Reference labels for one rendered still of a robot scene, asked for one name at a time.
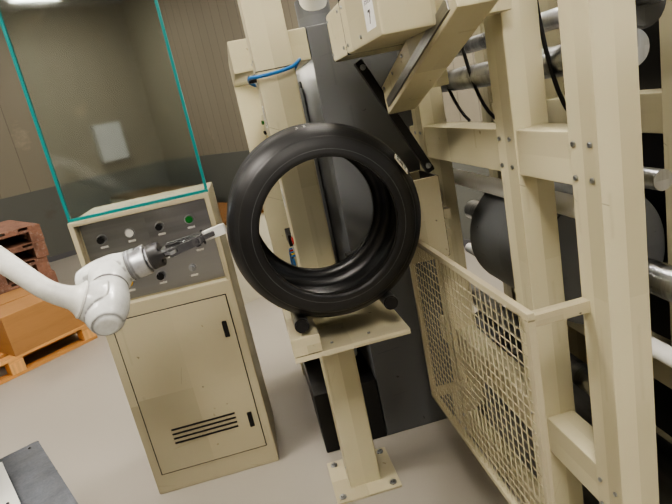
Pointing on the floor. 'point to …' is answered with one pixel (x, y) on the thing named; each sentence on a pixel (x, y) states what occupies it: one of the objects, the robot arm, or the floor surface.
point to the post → (308, 224)
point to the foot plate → (363, 484)
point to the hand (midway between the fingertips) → (214, 232)
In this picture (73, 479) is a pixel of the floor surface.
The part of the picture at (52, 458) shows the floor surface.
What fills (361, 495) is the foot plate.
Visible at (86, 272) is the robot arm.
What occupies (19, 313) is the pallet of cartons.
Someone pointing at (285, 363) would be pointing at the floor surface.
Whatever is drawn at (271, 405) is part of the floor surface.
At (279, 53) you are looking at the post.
